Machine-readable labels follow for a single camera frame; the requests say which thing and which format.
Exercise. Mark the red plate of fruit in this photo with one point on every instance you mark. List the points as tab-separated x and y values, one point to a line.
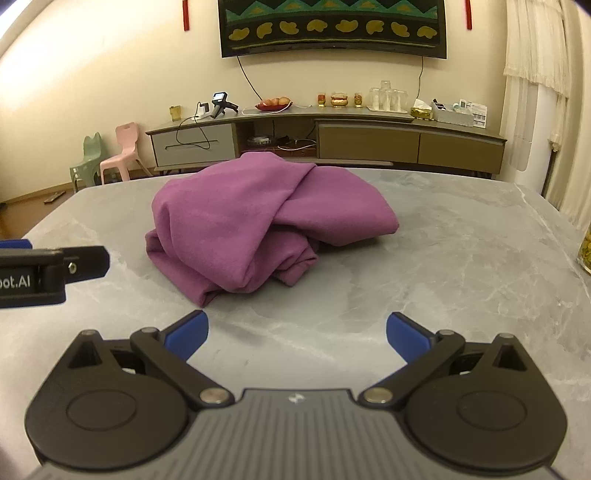
273	104

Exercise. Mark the cluster of clear glass cups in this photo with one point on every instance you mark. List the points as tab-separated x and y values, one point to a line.
388	99

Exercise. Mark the long grey TV cabinet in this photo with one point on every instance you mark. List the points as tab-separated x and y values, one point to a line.
369	138

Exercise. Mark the glass tea bottle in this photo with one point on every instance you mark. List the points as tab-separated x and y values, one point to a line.
585	251

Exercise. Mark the grey organizer box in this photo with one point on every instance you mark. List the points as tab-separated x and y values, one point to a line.
450	115

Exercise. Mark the small gold cup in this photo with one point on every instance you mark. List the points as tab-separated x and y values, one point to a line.
174	113

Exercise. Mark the dark flat disc device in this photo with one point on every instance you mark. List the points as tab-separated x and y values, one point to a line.
295	144

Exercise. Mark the white lace curtain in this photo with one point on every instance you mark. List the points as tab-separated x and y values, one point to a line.
568	138

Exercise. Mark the red hanging knot decoration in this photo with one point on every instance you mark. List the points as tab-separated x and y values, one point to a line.
468	14
186	14

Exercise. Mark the green plastic chair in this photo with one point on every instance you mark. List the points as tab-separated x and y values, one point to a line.
92	150

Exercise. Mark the white printed card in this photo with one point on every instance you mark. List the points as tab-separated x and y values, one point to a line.
479	115

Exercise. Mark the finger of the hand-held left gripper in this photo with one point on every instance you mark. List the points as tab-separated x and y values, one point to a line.
87	263
14	244

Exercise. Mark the wall-mounted patterned television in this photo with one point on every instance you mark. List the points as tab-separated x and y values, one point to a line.
332	27

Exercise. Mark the pink plastic chair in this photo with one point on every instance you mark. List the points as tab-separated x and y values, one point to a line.
127	138

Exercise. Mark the grey router box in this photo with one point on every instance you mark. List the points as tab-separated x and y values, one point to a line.
258	140

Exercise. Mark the gold tissue box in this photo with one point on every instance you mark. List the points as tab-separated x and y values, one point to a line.
420	111

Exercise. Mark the white charger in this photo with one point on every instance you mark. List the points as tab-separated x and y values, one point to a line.
202	110

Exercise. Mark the brown floor debris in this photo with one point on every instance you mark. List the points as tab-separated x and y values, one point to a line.
54	197

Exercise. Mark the purple garment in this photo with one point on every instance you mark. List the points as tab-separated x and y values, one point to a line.
240	221

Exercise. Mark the gold incense burner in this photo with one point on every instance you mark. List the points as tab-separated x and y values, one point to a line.
339	100

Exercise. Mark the black handheld device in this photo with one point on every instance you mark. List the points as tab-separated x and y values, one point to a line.
220	104

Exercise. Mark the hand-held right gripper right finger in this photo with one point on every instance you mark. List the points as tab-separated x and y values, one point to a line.
406	337

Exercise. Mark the white tower air conditioner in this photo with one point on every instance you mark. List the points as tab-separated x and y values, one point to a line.
531	138

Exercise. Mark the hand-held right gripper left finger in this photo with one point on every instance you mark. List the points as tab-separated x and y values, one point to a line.
184	334

